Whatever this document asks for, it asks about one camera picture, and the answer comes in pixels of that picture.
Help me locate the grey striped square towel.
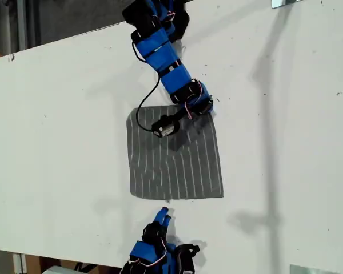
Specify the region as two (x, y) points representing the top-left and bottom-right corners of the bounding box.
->
(126, 104), (225, 200)

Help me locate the white container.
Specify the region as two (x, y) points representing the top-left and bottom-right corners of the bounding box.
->
(41, 265), (78, 274)

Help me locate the white table leg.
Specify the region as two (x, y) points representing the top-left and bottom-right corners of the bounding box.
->
(13, 252), (28, 274)

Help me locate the black camera stalk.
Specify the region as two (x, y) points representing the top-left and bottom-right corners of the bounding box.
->
(173, 110), (190, 123)

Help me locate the black camera box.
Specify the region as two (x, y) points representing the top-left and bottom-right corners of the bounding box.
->
(174, 244), (201, 274)
(151, 115), (181, 138)

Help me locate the black camera cable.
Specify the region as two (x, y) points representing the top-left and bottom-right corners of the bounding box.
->
(131, 39), (162, 132)

